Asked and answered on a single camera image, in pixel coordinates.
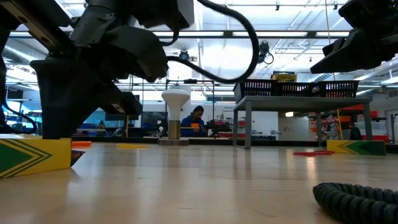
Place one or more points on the black overhead light bar frame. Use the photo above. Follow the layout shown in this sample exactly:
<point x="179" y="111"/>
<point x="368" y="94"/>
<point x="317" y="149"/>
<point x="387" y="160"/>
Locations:
<point x="280" y="34"/>

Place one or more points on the dark display screen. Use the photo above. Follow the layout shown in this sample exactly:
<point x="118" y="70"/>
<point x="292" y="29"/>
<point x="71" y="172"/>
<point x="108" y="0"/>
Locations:
<point x="154" y="121"/>

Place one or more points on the person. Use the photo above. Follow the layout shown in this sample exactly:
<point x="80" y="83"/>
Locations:
<point x="192" y="123"/>
<point x="101" y="124"/>

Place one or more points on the black tubular stand frame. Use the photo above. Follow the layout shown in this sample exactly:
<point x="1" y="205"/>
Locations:
<point x="190" y="81"/>

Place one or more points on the black aluminium table frame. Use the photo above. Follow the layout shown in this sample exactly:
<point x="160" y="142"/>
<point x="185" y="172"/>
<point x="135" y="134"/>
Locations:
<point x="295" y="143"/>

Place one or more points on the red bin shelving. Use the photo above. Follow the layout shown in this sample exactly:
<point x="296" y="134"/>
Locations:
<point x="343" y="119"/>

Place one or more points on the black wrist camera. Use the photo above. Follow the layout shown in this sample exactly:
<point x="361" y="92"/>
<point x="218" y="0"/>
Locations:
<point x="370" y="15"/>
<point x="161" y="12"/>

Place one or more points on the grey perforated metal shelf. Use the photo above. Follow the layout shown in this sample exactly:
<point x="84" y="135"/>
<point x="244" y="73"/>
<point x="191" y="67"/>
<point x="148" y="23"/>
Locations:
<point x="298" y="104"/>

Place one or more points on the white mushroom table lamp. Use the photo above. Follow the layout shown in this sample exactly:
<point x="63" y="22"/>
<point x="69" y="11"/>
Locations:
<point x="175" y="99"/>

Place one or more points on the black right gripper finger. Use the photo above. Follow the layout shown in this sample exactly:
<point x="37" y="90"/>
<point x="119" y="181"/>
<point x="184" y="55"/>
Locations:
<point x="348" y="56"/>

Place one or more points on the black overhead camera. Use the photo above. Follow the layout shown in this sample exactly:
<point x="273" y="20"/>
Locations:
<point x="184" y="56"/>

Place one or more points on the red rubber band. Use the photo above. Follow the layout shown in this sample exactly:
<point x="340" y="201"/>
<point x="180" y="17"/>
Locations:
<point x="314" y="153"/>

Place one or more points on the black computer monitor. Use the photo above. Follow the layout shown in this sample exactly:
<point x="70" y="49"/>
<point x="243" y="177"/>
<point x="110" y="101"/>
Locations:
<point x="124" y="117"/>

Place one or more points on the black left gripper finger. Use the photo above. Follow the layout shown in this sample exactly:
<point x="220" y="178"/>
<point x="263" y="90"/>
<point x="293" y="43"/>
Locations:
<point x="68" y="99"/>

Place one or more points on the yellow rubber band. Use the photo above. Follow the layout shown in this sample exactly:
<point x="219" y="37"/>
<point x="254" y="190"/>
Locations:
<point x="132" y="146"/>

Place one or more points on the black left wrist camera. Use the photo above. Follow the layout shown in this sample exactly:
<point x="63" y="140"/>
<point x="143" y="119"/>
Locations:
<point x="161" y="12"/>

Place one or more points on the black slotted plastic basket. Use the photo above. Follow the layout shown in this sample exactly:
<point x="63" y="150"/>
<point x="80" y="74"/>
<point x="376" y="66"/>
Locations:
<point x="295" y="90"/>
<point x="255" y="90"/>
<point x="335" y="90"/>

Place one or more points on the small black background robot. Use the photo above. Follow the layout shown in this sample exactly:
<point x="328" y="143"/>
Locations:
<point x="217" y="127"/>

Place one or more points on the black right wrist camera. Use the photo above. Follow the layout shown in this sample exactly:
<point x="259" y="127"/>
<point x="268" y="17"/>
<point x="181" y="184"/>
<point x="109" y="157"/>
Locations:
<point x="370" y="15"/>

